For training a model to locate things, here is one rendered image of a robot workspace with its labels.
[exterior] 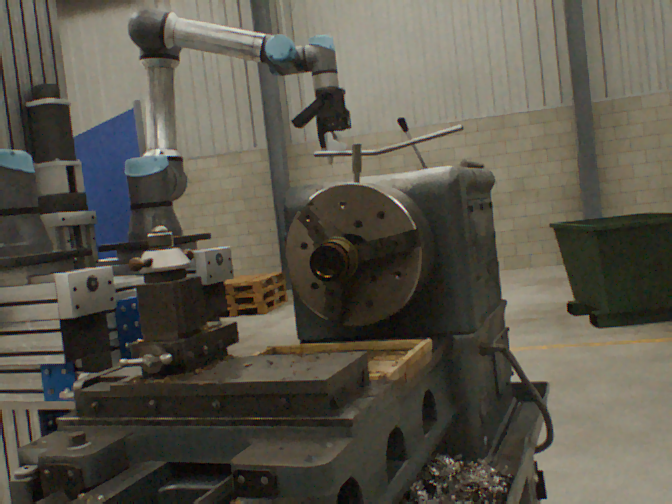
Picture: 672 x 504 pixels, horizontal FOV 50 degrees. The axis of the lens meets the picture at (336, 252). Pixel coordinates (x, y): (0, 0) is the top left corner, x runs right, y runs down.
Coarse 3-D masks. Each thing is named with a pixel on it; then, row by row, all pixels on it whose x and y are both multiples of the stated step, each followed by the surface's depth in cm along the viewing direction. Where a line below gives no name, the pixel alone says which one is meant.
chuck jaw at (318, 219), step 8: (304, 208) 160; (312, 208) 156; (304, 216) 156; (312, 216) 155; (320, 216) 156; (304, 224) 156; (312, 224) 156; (320, 224) 153; (328, 224) 156; (312, 232) 154; (320, 232) 153; (328, 232) 152; (336, 232) 156; (320, 240) 151
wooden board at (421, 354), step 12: (276, 348) 156; (288, 348) 155; (300, 348) 154; (312, 348) 153; (324, 348) 152; (336, 348) 151; (348, 348) 150; (360, 348) 149; (372, 348) 148; (384, 348) 147; (396, 348) 146; (408, 348) 145; (420, 348) 136; (396, 360) 137; (408, 360) 128; (420, 360) 137; (372, 372) 129; (384, 372) 119; (396, 372) 121; (408, 372) 128; (396, 384) 121
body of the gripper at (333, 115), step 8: (320, 96) 210; (328, 96) 209; (336, 96) 206; (328, 104) 208; (336, 104) 206; (344, 104) 207; (320, 112) 207; (328, 112) 206; (336, 112) 205; (344, 112) 208; (320, 120) 207; (328, 120) 207; (336, 120) 206; (344, 120) 208; (328, 128) 207; (336, 128) 206; (344, 128) 209
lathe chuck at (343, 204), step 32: (320, 192) 159; (352, 192) 156; (384, 192) 153; (352, 224) 156; (384, 224) 154; (416, 224) 153; (288, 256) 163; (384, 256) 155; (416, 256) 152; (320, 288) 161; (352, 288) 158; (384, 288) 155; (416, 288) 155; (352, 320) 159
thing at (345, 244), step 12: (336, 240) 147; (312, 252) 145; (324, 252) 149; (336, 252) 143; (348, 252) 145; (312, 264) 145; (324, 264) 150; (348, 264) 145; (324, 276) 144; (336, 276) 143; (348, 276) 149
